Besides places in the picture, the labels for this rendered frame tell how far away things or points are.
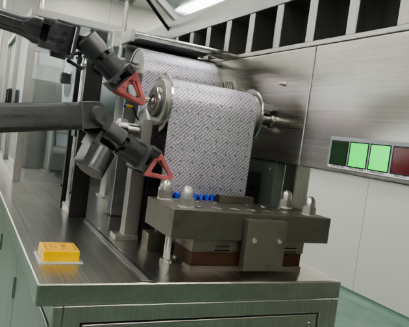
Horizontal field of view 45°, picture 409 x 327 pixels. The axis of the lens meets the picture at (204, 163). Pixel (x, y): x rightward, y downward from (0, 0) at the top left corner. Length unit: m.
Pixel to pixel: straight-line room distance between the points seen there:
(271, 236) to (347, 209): 3.48
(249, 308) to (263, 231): 0.16
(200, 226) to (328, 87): 0.45
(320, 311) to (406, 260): 2.96
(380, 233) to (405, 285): 0.45
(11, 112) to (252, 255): 0.56
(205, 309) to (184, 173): 0.35
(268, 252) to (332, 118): 0.34
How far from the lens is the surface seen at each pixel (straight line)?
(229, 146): 1.26
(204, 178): 1.23
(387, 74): 1.09
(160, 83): 1.24
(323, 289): 1.17
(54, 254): 1.02
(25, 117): 1.01
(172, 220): 1.00
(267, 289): 1.08
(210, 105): 1.23
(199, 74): 1.49
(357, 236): 4.47
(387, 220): 4.24
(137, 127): 1.25
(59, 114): 1.05
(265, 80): 1.45
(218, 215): 1.04
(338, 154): 1.14
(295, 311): 1.14
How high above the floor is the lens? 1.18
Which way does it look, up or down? 3 degrees down
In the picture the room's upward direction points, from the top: 8 degrees clockwise
